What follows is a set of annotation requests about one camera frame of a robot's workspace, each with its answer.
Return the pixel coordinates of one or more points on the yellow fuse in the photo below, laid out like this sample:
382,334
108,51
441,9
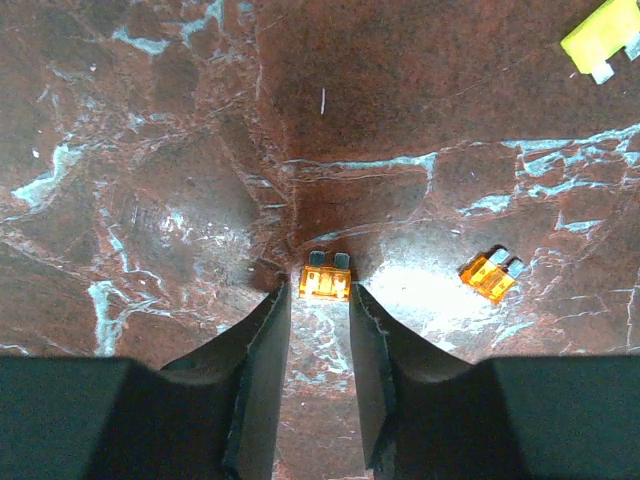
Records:
612,27

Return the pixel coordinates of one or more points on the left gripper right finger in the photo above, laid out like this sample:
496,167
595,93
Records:
382,350

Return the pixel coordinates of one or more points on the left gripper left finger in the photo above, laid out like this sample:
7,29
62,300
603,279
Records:
252,354

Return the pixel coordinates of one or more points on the orange fuse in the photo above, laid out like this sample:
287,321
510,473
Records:
492,274
324,281

